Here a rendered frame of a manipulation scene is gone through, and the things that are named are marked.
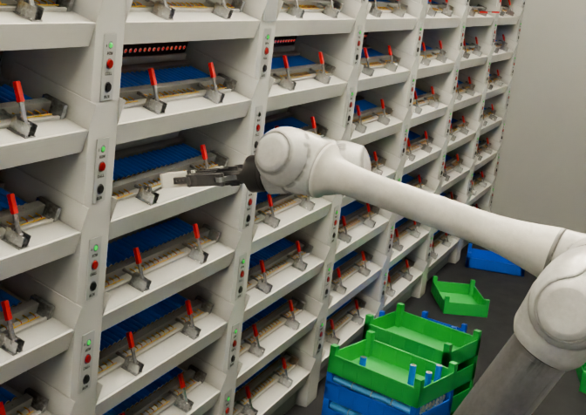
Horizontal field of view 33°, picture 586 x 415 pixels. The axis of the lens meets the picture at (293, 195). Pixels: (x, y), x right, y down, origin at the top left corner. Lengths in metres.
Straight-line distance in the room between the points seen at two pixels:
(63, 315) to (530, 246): 0.87
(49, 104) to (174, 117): 0.36
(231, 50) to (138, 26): 0.56
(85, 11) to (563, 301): 0.95
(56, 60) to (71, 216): 0.29
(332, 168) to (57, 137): 0.48
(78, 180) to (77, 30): 0.28
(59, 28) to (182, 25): 0.42
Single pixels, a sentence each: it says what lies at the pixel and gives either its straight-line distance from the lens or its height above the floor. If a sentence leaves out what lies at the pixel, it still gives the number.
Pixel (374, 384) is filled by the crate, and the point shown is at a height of 0.34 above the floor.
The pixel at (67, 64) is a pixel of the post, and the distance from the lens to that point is 1.86.
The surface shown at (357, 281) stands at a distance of 3.68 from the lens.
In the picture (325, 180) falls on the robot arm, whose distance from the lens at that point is 1.74.
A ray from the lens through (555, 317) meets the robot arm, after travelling 1.54.
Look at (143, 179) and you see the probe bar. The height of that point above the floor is 0.94.
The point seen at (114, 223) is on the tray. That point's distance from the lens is 1.99.
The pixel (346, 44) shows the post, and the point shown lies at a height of 1.20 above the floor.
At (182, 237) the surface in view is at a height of 0.75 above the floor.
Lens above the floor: 1.42
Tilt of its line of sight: 13 degrees down
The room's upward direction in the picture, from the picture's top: 7 degrees clockwise
